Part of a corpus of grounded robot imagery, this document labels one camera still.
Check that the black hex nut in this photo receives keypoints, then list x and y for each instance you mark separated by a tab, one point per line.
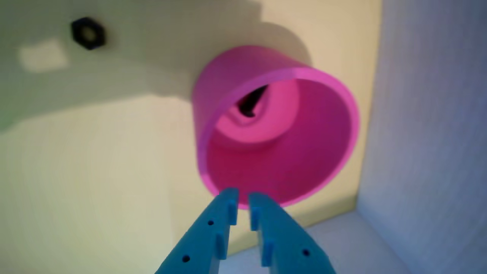
88	33

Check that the pink round cup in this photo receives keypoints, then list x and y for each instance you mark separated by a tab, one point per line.
296	152

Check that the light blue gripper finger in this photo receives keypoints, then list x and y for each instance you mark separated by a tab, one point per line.
285	243
205	239

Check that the black bolt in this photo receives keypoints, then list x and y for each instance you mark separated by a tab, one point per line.
251	103

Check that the yellow paper mat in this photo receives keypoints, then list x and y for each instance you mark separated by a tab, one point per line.
95	171

